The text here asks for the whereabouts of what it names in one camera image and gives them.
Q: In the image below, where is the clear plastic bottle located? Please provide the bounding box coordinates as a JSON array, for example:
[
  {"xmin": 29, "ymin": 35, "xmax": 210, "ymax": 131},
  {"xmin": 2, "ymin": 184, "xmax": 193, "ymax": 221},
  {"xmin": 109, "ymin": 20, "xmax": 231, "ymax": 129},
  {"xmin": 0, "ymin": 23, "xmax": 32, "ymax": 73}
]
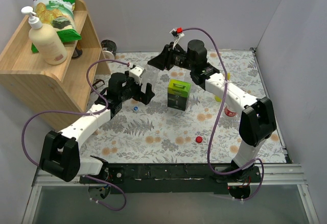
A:
[{"xmin": 143, "ymin": 64, "xmax": 159, "ymax": 89}]

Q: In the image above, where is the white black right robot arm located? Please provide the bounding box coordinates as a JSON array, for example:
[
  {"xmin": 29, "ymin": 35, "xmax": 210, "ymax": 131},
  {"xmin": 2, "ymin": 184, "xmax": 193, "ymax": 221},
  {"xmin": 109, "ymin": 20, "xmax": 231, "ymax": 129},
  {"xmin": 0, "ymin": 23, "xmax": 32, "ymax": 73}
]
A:
[{"xmin": 148, "ymin": 40, "xmax": 276, "ymax": 182}]

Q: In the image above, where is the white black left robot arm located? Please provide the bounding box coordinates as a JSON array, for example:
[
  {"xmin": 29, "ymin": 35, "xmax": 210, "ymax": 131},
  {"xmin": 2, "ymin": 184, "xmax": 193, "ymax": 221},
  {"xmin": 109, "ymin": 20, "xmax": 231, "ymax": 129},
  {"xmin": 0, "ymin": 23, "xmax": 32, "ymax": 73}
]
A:
[{"xmin": 39, "ymin": 66, "xmax": 154, "ymax": 183}]

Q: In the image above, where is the yellow bottle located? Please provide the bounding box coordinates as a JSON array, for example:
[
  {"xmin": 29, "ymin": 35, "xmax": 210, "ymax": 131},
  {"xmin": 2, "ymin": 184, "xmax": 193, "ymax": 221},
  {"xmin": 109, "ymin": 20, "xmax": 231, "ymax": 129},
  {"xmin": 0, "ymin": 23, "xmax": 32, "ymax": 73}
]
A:
[{"xmin": 215, "ymin": 72, "xmax": 230, "ymax": 102}]

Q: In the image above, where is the red bottle cap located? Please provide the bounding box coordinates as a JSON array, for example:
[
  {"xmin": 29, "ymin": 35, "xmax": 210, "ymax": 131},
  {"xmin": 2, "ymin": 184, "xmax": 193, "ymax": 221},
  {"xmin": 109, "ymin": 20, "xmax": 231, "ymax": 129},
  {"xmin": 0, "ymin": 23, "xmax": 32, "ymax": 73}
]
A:
[{"xmin": 196, "ymin": 136, "xmax": 203, "ymax": 143}]

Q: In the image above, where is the red label water bottle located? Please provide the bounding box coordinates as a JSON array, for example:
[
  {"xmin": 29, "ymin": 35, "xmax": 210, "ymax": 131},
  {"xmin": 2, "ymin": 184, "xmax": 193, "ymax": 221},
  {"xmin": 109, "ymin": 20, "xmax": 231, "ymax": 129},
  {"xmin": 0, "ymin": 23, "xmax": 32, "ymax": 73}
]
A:
[{"xmin": 224, "ymin": 105, "xmax": 238, "ymax": 117}]

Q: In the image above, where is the cream lotion pump bottle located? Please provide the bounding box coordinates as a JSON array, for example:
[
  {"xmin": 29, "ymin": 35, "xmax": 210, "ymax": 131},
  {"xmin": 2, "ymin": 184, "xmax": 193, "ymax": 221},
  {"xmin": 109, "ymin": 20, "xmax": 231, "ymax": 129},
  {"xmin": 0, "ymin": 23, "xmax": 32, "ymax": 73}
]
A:
[{"xmin": 21, "ymin": 6, "xmax": 67, "ymax": 65}]

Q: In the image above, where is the green Gillette razor box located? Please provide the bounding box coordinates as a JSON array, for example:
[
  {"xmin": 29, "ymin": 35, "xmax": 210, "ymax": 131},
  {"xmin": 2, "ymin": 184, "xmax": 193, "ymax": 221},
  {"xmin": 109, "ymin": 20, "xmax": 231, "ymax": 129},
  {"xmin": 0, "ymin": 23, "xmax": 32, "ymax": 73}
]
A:
[{"xmin": 167, "ymin": 79, "xmax": 191, "ymax": 111}]

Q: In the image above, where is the black tape roll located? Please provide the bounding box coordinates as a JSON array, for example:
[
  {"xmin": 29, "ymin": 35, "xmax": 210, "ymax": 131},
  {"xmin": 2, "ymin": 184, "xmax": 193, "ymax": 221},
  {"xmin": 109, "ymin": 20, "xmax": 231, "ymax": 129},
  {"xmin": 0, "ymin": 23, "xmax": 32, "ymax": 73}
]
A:
[{"xmin": 101, "ymin": 39, "xmax": 117, "ymax": 60}]

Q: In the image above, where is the wooden shelf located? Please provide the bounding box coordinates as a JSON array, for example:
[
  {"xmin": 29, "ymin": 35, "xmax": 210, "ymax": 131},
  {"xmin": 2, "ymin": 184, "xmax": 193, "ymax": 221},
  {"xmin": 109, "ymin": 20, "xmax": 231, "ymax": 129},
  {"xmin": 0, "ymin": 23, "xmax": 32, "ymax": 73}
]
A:
[{"xmin": 1, "ymin": 0, "xmax": 110, "ymax": 113}]

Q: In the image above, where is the cassava chips bag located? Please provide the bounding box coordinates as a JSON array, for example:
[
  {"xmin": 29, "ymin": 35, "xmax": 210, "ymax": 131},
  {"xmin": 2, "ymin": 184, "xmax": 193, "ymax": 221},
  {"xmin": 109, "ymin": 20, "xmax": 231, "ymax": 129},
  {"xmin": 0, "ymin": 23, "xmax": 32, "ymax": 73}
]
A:
[{"xmin": 33, "ymin": 0, "xmax": 81, "ymax": 43}]

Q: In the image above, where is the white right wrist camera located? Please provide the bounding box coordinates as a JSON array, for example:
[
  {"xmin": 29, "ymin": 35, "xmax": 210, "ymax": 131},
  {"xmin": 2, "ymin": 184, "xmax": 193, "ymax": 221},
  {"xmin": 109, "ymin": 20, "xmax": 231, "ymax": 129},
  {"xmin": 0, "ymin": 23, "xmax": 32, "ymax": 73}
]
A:
[{"xmin": 170, "ymin": 28, "xmax": 184, "ymax": 49}]

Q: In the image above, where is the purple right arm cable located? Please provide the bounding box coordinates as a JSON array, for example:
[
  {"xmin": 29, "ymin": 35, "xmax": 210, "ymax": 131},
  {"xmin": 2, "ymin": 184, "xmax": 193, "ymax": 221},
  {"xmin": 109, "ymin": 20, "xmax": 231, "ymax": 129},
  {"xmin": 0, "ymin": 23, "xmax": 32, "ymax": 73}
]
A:
[{"xmin": 182, "ymin": 27, "xmax": 265, "ymax": 201}]

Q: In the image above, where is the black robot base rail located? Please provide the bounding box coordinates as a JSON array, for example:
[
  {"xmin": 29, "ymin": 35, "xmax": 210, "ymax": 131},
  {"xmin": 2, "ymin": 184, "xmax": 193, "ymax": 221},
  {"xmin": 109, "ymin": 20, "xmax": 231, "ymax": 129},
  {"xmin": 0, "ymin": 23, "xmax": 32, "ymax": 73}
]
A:
[{"xmin": 93, "ymin": 163, "xmax": 261, "ymax": 194}]

